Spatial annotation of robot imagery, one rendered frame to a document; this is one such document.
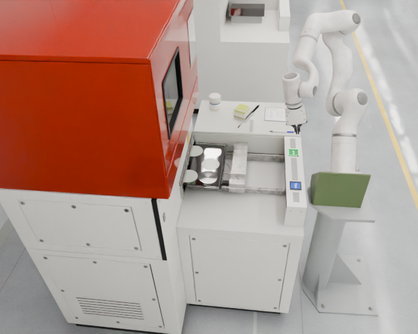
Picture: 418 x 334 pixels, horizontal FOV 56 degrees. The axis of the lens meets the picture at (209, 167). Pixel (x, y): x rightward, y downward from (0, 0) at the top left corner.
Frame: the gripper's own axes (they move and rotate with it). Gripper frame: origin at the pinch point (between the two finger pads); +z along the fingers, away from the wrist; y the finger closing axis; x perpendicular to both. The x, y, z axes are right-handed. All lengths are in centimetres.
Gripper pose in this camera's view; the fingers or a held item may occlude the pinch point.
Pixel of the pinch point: (297, 129)
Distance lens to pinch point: 208.2
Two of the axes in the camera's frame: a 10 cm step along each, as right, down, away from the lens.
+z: 2.4, 7.5, 6.2
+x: 1.2, -6.6, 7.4
